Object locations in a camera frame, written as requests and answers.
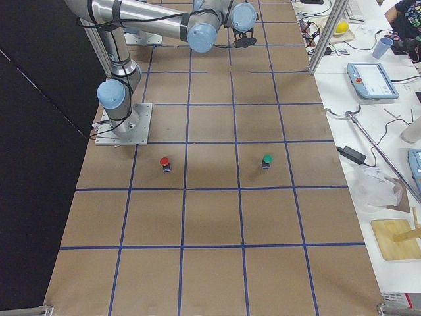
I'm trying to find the red push button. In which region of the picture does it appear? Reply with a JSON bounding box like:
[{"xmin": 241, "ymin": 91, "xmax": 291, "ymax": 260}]
[{"xmin": 159, "ymin": 157, "xmax": 172, "ymax": 172}]

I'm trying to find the wooden mug tree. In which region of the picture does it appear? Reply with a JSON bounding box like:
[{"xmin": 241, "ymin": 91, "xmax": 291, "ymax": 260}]
[{"xmin": 393, "ymin": 207, "xmax": 420, "ymax": 242}]

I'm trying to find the blue plastic cup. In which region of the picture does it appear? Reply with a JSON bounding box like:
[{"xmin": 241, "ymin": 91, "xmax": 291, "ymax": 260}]
[{"xmin": 372, "ymin": 37, "xmax": 394, "ymax": 59}]

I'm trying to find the wooden base board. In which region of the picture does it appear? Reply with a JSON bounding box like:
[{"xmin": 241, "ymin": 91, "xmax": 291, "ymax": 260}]
[{"xmin": 371, "ymin": 219, "xmax": 420, "ymax": 261}]

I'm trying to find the yellow lemon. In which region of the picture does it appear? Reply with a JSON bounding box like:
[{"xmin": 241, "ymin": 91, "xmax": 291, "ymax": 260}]
[{"xmin": 334, "ymin": 22, "xmax": 349, "ymax": 36}]

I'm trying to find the beige tray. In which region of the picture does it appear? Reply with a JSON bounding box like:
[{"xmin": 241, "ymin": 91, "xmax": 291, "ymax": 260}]
[{"xmin": 311, "ymin": 16, "xmax": 355, "ymax": 44}]

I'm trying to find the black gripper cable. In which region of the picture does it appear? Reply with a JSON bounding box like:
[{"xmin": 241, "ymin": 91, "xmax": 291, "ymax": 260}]
[{"xmin": 213, "ymin": 29, "xmax": 257, "ymax": 49}]

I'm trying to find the green push button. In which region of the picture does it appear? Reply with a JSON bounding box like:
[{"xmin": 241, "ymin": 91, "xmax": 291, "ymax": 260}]
[{"xmin": 262, "ymin": 154, "xmax": 273, "ymax": 170}]

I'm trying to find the aluminium frame post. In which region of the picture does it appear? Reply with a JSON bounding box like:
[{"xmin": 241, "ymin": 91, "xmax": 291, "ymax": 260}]
[{"xmin": 308, "ymin": 0, "xmax": 348, "ymax": 75}]

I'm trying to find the metal walking cane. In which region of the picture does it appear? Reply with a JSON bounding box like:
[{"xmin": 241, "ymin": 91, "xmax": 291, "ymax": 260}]
[{"xmin": 325, "ymin": 105, "xmax": 420, "ymax": 203}]

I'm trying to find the teach pendant tablet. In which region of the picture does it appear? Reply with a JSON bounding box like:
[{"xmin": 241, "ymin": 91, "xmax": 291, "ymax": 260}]
[{"xmin": 346, "ymin": 63, "xmax": 399, "ymax": 99}]

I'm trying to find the clear plastic bag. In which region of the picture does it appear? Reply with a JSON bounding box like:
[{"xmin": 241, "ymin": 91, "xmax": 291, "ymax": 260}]
[{"xmin": 352, "ymin": 165, "xmax": 403, "ymax": 213}]

